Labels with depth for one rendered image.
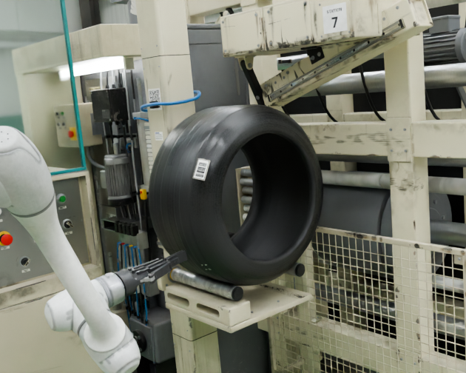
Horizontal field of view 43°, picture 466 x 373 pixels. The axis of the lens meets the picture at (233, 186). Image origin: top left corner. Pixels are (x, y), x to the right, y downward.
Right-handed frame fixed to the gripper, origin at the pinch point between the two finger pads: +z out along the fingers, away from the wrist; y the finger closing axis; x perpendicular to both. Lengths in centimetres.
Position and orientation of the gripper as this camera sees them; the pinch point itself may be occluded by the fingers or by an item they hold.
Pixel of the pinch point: (176, 258)
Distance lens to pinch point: 180.8
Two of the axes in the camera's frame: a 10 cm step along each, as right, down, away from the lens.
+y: -6.5, -0.6, 7.6
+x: 1.9, 9.5, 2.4
